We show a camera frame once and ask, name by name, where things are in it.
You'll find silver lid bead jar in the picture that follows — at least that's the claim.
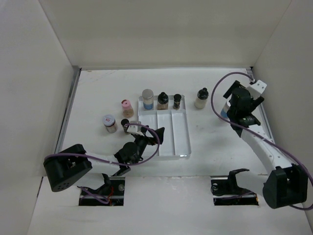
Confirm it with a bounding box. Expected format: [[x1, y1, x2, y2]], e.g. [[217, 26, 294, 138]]
[[220, 100, 230, 119], [142, 89, 154, 110]]

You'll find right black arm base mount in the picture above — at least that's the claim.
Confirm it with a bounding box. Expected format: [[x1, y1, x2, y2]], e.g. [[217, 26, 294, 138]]
[[210, 168, 259, 206]]

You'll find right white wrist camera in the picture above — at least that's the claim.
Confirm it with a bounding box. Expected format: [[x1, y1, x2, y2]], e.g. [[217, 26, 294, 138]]
[[246, 80, 267, 99]]

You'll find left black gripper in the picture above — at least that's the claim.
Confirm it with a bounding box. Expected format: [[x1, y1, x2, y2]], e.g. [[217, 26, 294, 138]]
[[132, 125, 164, 165]]

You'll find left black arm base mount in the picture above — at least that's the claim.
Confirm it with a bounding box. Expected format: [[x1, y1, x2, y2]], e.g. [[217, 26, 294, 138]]
[[77, 174, 126, 207]]

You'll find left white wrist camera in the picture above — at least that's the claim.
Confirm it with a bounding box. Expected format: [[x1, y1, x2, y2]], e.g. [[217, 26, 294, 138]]
[[127, 121, 143, 136]]

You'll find small black cap spice bottle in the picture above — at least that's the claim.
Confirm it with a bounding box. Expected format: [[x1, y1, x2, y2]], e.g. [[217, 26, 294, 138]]
[[173, 94, 181, 110]]

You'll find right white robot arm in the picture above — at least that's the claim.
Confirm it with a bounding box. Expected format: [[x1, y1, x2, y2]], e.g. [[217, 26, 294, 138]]
[[223, 81, 308, 209]]

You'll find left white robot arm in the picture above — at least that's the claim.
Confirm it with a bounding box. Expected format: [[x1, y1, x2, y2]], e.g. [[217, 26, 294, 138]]
[[43, 123, 165, 192]]

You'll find white red lid jar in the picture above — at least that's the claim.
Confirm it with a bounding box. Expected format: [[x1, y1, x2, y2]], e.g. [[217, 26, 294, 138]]
[[102, 114, 117, 133]]

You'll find black cap brown chunk bottle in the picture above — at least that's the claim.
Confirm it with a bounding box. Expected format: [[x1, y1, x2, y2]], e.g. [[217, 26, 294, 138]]
[[157, 92, 169, 110]]

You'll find pink lid spice bottle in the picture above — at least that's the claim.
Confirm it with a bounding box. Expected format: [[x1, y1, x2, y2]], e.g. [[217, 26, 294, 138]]
[[121, 99, 134, 118]]

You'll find small black cap pepper bottle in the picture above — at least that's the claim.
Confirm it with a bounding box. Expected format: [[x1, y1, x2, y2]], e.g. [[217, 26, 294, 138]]
[[121, 118, 130, 134]]

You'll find white divided organizer tray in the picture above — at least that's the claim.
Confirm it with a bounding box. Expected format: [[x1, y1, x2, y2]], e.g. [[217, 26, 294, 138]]
[[137, 95, 191, 161]]

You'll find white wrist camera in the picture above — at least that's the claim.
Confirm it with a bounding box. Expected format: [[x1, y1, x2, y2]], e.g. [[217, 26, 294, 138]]
[[127, 121, 143, 136], [246, 80, 267, 99]]

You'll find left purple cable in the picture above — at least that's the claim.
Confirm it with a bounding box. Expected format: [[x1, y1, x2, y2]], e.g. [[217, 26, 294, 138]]
[[44, 123, 161, 167]]

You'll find black cap white powder bottle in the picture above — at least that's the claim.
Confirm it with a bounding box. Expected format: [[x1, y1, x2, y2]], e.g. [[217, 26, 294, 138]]
[[194, 88, 209, 109]]

